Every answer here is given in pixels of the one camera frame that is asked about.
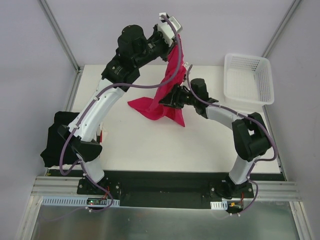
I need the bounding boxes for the pink t shirt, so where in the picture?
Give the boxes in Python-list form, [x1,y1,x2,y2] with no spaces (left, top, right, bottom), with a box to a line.
[127,46,186,127]

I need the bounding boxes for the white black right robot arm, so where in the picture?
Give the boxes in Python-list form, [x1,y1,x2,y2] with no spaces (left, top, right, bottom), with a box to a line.
[159,78,272,199]

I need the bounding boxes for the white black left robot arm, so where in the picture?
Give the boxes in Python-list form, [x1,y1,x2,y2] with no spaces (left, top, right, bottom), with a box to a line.
[58,22,182,195]

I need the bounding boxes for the white perforated plastic basket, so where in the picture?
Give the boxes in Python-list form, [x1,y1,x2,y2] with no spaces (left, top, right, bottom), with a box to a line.
[223,53,275,108]

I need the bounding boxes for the white red folded shirt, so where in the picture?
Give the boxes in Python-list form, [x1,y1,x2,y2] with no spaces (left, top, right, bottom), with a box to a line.
[95,122,108,144]

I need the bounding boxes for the black folded t shirt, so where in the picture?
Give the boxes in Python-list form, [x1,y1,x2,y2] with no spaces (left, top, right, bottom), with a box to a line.
[40,111,79,168]

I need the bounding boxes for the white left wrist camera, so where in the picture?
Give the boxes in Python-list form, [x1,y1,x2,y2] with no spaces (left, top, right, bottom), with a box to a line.
[157,12,183,47]

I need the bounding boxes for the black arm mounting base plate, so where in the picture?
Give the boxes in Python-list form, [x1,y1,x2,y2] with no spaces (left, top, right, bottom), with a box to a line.
[48,168,256,208]

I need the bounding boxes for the white slotted cable duct right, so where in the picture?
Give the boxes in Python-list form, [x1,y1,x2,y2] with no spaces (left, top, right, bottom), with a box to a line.
[210,200,228,211]

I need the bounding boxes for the white slotted cable duct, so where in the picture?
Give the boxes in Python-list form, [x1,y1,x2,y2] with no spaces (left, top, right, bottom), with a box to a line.
[42,196,120,208]
[210,200,228,211]

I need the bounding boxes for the aluminium frame rail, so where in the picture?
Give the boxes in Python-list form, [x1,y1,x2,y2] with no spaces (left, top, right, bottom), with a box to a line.
[31,176,83,195]

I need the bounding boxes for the white slotted cable duct left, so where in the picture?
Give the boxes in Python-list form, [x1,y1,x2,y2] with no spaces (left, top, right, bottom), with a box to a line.
[42,196,120,208]

